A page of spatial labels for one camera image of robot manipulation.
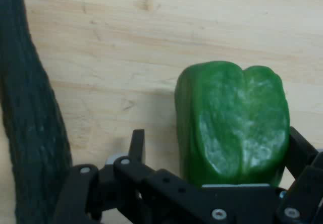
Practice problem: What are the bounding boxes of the wooden cutting board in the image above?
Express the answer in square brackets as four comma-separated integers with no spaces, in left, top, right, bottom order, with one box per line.
[0,0,323,224]

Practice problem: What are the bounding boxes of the green bell pepper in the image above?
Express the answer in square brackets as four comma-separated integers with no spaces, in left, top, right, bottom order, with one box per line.
[174,61,290,187]

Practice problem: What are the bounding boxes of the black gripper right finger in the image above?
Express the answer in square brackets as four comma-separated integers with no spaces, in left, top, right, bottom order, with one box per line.
[277,127,323,224]

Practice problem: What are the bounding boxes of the dark green cucumber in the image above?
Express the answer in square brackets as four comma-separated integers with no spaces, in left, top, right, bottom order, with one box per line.
[0,0,74,224]

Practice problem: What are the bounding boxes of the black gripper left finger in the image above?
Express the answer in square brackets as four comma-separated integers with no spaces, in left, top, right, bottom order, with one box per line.
[54,129,162,224]

